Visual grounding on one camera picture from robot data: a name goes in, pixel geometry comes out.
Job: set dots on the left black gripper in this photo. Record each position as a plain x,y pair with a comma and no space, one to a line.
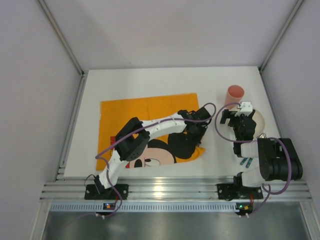
194,130

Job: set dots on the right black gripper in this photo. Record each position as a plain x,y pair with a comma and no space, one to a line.
231,119

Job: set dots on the pink plastic cup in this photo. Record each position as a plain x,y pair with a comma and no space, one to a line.
234,94

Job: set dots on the orange Mickey Mouse placemat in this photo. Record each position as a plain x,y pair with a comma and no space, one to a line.
150,105

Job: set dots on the cream round plate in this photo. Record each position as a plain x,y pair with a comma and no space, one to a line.
260,123

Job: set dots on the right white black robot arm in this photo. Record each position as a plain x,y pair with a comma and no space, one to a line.
277,157

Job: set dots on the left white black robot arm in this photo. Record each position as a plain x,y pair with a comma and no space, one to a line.
130,143

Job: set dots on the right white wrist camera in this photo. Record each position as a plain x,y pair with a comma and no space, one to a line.
244,108

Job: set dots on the silver fork teal handle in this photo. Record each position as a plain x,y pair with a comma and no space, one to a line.
262,135

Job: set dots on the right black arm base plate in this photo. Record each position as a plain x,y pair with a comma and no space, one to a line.
230,191

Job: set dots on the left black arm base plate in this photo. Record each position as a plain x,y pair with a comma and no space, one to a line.
92,193

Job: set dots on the left aluminium frame post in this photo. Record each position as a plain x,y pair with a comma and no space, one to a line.
79,87

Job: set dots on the aluminium frame post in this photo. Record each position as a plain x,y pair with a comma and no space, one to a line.
79,87
293,13

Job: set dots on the right aluminium frame post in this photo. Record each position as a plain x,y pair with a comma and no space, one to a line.
293,13

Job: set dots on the aluminium mounting rail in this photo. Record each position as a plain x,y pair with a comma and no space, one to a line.
165,189

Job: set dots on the slotted grey cable duct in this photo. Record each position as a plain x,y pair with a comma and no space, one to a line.
151,207

